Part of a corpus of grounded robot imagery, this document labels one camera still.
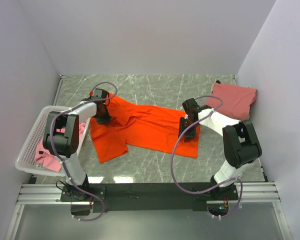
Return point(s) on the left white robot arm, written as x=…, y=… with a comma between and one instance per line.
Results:
x=61, y=138

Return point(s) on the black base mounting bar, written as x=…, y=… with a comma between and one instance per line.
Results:
x=156, y=196

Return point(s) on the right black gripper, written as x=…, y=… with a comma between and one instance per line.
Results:
x=181, y=129

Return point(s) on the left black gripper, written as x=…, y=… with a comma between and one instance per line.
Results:
x=106, y=118

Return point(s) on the white plastic laundry basket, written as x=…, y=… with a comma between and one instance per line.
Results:
x=26, y=158

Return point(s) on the orange polo shirt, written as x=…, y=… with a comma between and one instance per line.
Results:
x=144, y=126

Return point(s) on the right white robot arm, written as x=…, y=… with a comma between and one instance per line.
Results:
x=241, y=145

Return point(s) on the folded pink t shirt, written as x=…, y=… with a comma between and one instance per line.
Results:
x=237, y=100

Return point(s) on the crumpled pink shirt in basket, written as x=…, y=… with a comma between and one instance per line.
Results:
x=44, y=157

